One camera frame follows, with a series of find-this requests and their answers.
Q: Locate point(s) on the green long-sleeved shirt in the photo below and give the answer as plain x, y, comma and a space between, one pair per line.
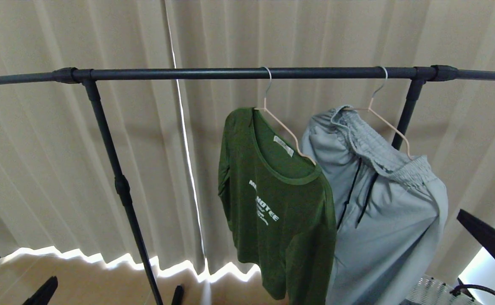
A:
281, 220

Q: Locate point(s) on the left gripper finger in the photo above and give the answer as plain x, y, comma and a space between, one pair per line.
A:
42, 293

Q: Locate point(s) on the pale blue garment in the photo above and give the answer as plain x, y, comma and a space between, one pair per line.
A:
391, 220

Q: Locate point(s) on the white laundry basket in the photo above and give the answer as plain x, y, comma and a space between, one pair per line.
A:
432, 292

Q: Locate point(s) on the beige curtain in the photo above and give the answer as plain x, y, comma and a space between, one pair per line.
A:
61, 169

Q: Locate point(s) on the pink clothes hanger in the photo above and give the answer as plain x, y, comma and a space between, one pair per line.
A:
385, 120
283, 129

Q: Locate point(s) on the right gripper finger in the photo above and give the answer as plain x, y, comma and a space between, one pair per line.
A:
489, 239

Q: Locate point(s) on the black clothes rack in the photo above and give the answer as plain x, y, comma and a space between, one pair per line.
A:
188, 73

